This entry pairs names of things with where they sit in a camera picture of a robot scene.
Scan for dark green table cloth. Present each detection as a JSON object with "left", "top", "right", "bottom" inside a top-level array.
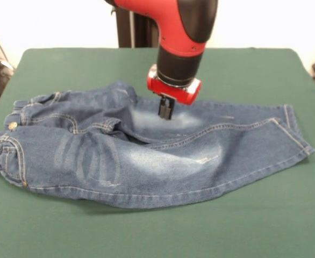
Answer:
[{"left": 0, "top": 47, "right": 315, "bottom": 258}]

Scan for blue denim jeans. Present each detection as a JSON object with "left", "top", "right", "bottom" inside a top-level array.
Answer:
[{"left": 0, "top": 80, "right": 315, "bottom": 210}]

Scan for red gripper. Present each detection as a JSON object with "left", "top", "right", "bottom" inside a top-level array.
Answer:
[{"left": 146, "top": 63, "right": 203, "bottom": 121}]

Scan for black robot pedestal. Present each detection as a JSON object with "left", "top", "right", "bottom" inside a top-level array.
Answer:
[{"left": 111, "top": 0, "right": 163, "bottom": 48}]

